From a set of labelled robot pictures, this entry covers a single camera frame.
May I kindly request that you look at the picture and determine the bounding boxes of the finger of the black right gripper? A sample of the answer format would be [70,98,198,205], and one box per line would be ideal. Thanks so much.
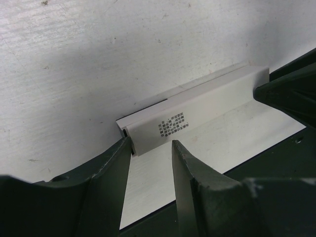
[254,69,316,128]
[270,48,316,81]

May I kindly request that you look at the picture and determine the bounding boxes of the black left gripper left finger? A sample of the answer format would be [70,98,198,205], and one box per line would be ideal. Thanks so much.
[0,137,131,237]

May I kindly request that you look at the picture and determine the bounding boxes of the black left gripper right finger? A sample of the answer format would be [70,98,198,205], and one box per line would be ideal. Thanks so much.
[172,140,316,237]

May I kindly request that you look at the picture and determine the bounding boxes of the white remote control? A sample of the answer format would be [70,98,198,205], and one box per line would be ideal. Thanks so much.
[116,62,250,138]

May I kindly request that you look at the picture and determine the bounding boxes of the white battery cover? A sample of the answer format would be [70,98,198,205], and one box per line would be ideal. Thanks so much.
[125,66,269,156]

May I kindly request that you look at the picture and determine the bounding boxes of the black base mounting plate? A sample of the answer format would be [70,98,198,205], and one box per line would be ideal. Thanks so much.
[120,128,316,237]

